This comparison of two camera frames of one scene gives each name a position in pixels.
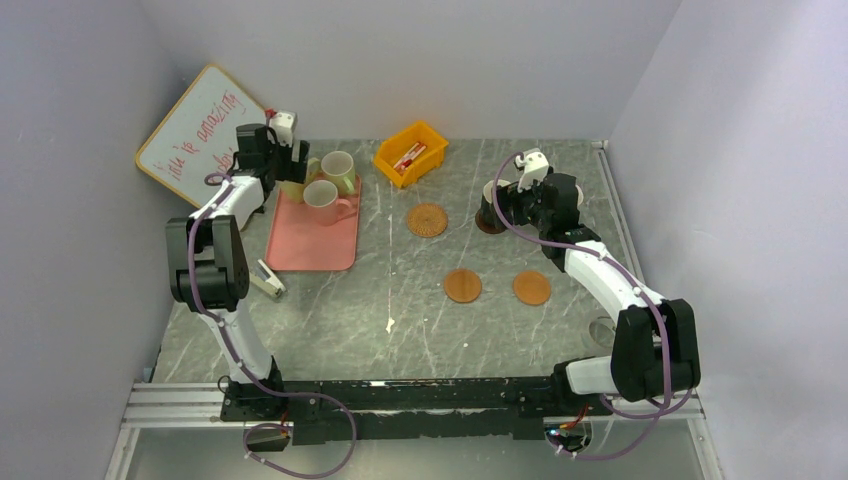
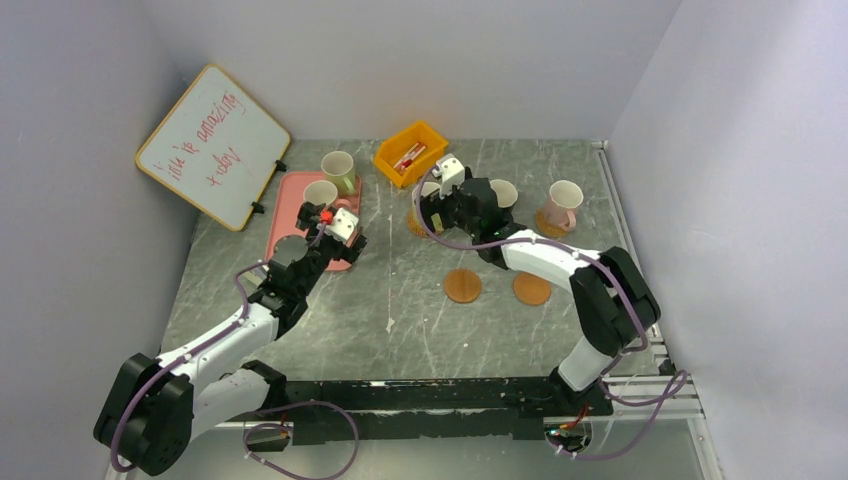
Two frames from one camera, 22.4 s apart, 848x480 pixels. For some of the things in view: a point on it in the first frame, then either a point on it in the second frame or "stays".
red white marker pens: x=416 y=151 stays
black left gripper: x=294 y=171 to x=307 y=219
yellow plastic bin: x=394 y=147 stays
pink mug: x=322 y=203 stays
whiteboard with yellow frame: x=197 y=137 stays
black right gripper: x=515 y=199 to x=433 y=204
